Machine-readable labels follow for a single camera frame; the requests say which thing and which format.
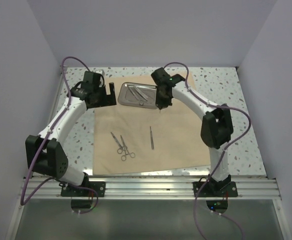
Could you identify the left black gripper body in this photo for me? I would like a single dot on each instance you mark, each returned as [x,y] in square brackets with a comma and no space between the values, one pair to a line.
[101,94]

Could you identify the stainless steel instrument tray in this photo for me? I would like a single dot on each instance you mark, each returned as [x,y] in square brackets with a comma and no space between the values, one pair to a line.
[138,95]

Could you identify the steel forceps with ring handles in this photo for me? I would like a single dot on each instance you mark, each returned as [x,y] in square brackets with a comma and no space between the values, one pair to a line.
[124,152]

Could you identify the aluminium mounting rail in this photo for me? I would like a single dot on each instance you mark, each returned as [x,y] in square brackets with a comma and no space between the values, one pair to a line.
[182,188]

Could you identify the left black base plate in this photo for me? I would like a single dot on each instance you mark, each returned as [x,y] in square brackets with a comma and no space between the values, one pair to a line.
[83,190]

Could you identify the beige surgical wrap cloth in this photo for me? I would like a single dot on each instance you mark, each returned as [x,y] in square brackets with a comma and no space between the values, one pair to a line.
[176,135]

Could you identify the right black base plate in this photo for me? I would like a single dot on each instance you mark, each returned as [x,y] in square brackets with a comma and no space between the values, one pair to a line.
[223,188]

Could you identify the steel scalpel handle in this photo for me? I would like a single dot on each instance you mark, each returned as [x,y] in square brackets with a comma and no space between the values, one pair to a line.
[151,138]

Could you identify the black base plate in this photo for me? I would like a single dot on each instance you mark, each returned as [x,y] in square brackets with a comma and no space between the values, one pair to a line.
[83,190]
[223,188]

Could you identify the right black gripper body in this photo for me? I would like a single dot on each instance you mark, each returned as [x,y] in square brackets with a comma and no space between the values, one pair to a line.
[161,100]

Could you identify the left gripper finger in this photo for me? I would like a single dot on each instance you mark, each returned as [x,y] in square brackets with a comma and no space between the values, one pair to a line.
[112,88]
[110,100]

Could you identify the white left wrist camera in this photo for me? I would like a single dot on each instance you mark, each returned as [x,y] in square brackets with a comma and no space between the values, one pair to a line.
[100,71]

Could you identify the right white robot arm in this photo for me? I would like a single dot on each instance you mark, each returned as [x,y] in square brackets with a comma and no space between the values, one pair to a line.
[216,123]

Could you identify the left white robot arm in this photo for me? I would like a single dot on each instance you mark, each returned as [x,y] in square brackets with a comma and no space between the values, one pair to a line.
[44,152]

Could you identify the small steel scissors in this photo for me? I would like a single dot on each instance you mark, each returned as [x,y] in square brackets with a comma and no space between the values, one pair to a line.
[117,142]

